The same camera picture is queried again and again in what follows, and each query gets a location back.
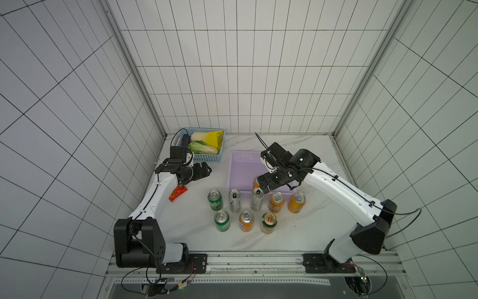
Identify green lettuce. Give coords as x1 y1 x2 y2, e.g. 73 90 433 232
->
188 141 219 155

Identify green sprite can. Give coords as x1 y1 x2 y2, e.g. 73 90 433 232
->
207 189 224 211
214 210 230 232

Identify blue plastic basket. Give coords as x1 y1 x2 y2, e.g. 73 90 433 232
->
171 128 225 162

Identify yellow napa cabbage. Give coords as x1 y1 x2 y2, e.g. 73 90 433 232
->
191 130 224 151

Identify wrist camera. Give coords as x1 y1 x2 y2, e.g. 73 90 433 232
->
260 142 293 172
169 146 194 166

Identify purple plastic basket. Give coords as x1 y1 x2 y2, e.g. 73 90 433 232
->
227 150 296 197

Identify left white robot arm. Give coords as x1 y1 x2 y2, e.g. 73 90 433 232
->
113 159 212 272

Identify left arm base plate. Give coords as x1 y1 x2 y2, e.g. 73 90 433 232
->
161 254 208 274

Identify red snack packet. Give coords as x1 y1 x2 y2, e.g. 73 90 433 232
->
169 186 188 202

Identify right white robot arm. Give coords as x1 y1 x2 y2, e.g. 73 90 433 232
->
258 143 397 264

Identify aluminium mounting rail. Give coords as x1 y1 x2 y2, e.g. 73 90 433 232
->
103 251 408 290

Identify silver slim can back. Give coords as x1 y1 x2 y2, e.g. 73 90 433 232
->
229 189 241 213

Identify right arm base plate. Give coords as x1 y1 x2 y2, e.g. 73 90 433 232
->
302 253 356 274

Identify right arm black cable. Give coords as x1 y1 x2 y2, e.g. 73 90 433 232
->
254 132 423 296

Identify dark purple eggplant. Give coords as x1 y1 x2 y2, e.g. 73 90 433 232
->
181 134 191 148

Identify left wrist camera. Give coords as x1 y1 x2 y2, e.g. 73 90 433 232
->
169 146 194 166

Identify green brown can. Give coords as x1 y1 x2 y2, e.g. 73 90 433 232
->
261 212 278 234

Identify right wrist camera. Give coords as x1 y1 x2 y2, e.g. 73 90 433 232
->
260 142 293 172

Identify silver slim can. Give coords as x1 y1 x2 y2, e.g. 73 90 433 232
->
229 189 241 213
251 188 264 211

